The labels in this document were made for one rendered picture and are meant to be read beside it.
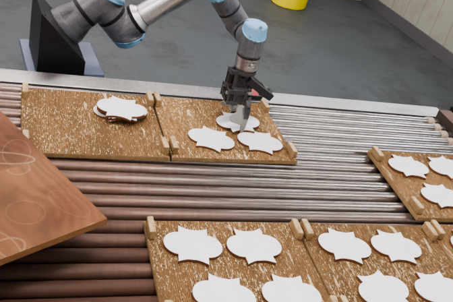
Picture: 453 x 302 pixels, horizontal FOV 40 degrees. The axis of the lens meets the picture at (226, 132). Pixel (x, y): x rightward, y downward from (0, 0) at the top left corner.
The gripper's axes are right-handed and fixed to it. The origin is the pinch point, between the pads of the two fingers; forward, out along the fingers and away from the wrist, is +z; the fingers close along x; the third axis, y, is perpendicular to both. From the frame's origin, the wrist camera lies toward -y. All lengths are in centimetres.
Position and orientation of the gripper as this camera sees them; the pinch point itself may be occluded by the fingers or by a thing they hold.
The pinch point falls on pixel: (237, 122)
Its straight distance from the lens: 204.1
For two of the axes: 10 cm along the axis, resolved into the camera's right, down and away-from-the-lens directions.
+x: 2.8, 5.4, -7.9
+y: -9.4, -0.2, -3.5
